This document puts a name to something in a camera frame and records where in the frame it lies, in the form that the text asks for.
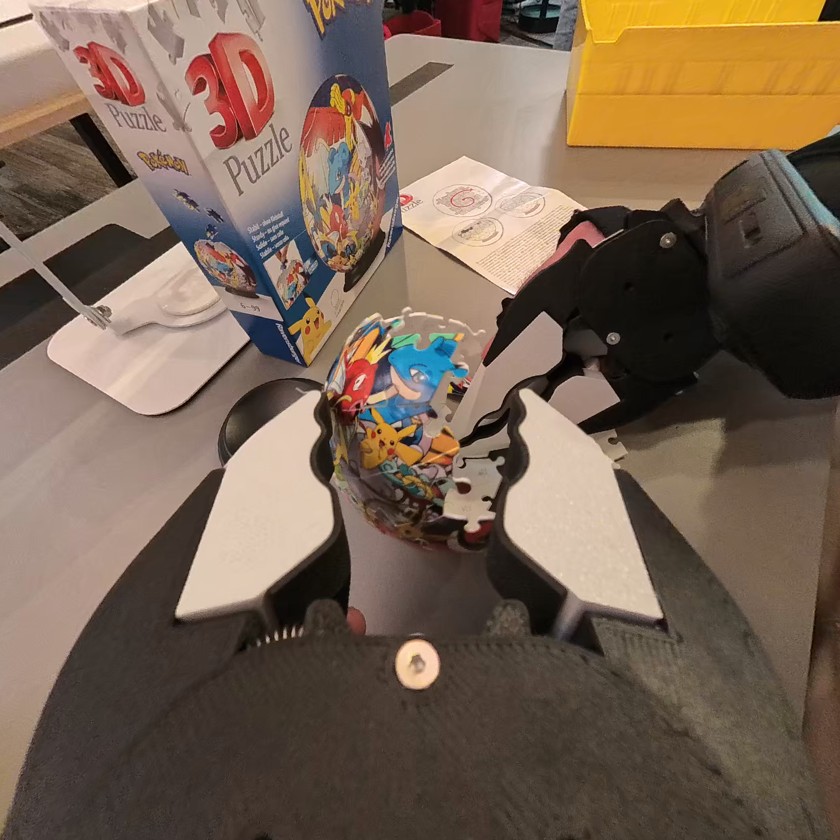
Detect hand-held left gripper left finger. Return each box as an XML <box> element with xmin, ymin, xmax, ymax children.
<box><xmin>175</xmin><ymin>390</ymin><xmax>353</xmax><ymax>626</ymax></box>

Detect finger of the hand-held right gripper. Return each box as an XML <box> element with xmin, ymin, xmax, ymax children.
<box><xmin>543</xmin><ymin>364</ymin><xmax>623</xmax><ymax>433</ymax></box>
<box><xmin>453</xmin><ymin>311</ymin><xmax>568</xmax><ymax>444</ymax></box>

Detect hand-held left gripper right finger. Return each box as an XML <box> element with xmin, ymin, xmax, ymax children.
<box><xmin>487</xmin><ymin>388</ymin><xmax>665</xmax><ymax>642</ymax></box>

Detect partly built puzzle ball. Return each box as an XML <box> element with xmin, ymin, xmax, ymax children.
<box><xmin>325</xmin><ymin>307</ymin><xmax>509</xmax><ymax>555</ymax></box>

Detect black round ball stand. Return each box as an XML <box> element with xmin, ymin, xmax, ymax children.
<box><xmin>218</xmin><ymin>379</ymin><xmax>324</xmax><ymax>468</ymax></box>

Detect blue puzzle box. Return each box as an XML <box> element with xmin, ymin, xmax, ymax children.
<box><xmin>29</xmin><ymin>0</ymin><xmax>403</xmax><ymax>365</ymax></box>

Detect person's right hand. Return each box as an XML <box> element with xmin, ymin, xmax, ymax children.
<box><xmin>556</xmin><ymin>209</ymin><xmax>601</xmax><ymax>253</ymax></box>

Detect white instruction leaflet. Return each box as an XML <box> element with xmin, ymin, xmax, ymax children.
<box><xmin>400</xmin><ymin>155</ymin><xmax>588</xmax><ymax>294</ymax></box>

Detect white rounded board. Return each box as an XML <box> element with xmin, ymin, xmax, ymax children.
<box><xmin>47</xmin><ymin>246</ymin><xmax>253</xmax><ymax>416</ymax></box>

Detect yellow plastic bin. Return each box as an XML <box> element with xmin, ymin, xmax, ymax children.
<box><xmin>566</xmin><ymin>0</ymin><xmax>840</xmax><ymax>148</ymax></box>

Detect person's tan trousers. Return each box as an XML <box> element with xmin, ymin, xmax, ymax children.
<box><xmin>802</xmin><ymin>571</ymin><xmax>840</xmax><ymax>840</ymax></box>

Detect red chair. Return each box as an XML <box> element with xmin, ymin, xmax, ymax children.
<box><xmin>382</xmin><ymin>0</ymin><xmax>505</xmax><ymax>42</ymax></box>

